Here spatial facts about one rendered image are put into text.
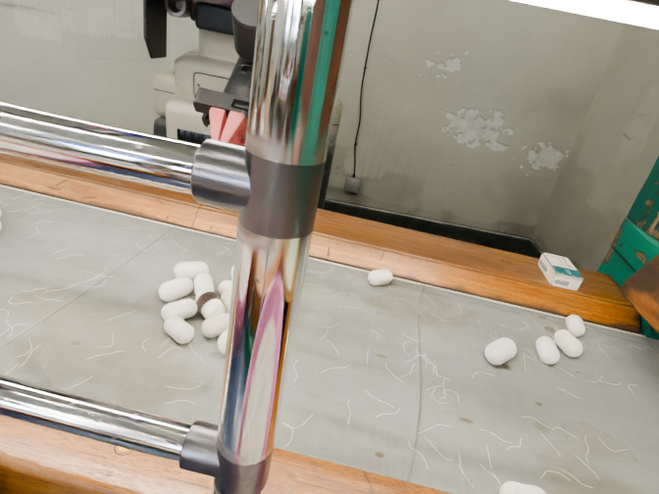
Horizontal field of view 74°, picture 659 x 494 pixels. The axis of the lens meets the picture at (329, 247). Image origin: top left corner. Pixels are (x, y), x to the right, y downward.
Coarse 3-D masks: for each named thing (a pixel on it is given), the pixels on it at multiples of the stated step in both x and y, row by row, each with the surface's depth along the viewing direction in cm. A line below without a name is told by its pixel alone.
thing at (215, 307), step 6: (198, 294) 41; (210, 300) 40; (216, 300) 41; (204, 306) 40; (210, 306) 40; (216, 306) 40; (222, 306) 41; (204, 312) 40; (210, 312) 40; (216, 312) 40; (222, 312) 40
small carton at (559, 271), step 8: (544, 256) 59; (552, 256) 59; (560, 256) 60; (544, 264) 59; (552, 264) 57; (560, 264) 57; (568, 264) 58; (544, 272) 58; (552, 272) 56; (560, 272) 55; (568, 272) 55; (576, 272) 56; (552, 280) 55; (560, 280) 55; (568, 280) 55; (576, 280) 55; (568, 288) 56; (576, 288) 55
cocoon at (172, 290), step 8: (176, 280) 42; (184, 280) 43; (160, 288) 42; (168, 288) 41; (176, 288) 42; (184, 288) 43; (192, 288) 44; (160, 296) 42; (168, 296) 41; (176, 296) 42
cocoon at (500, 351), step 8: (496, 344) 43; (504, 344) 43; (512, 344) 43; (488, 352) 42; (496, 352) 42; (504, 352) 42; (512, 352) 43; (488, 360) 43; (496, 360) 42; (504, 360) 42
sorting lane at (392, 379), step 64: (0, 192) 56; (0, 256) 44; (64, 256) 46; (128, 256) 48; (192, 256) 51; (0, 320) 36; (64, 320) 38; (128, 320) 39; (192, 320) 41; (320, 320) 44; (384, 320) 47; (448, 320) 49; (512, 320) 51; (64, 384) 32; (128, 384) 33; (192, 384) 34; (320, 384) 36; (384, 384) 38; (448, 384) 39; (512, 384) 41; (576, 384) 43; (640, 384) 45; (320, 448) 31; (384, 448) 32; (448, 448) 33; (512, 448) 34; (576, 448) 35; (640, 448) 37
